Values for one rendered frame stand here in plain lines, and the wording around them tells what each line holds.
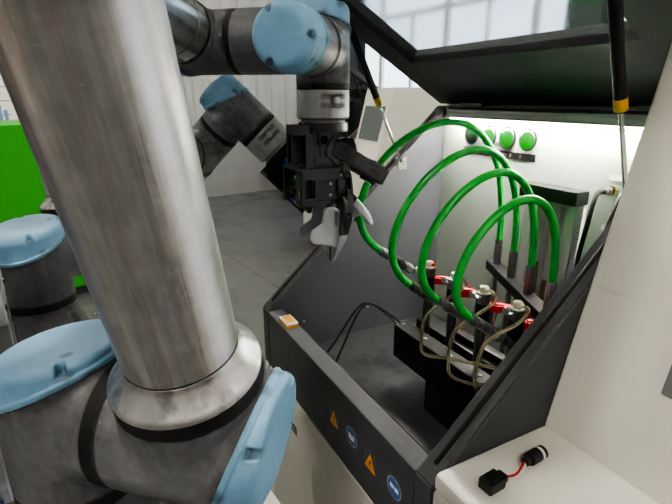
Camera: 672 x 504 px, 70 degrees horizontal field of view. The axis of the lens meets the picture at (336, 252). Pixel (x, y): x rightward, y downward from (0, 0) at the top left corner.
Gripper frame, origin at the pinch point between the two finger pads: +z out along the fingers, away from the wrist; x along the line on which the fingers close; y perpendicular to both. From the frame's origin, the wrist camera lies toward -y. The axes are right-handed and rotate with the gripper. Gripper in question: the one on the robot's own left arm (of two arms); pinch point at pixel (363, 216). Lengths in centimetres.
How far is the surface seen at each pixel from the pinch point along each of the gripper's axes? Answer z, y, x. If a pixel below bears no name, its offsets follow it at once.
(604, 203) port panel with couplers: 32.9, -34.0, 8.7
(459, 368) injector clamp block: 32.1, 9.5, 6.7
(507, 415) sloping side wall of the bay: 29.5, 12.3, 27.1
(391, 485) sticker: 28.5, 32.3, 17.5
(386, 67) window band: 23, -300, -556
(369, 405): 21.5, 25.6, 8.3
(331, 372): 17.0, 26.4, -3.6
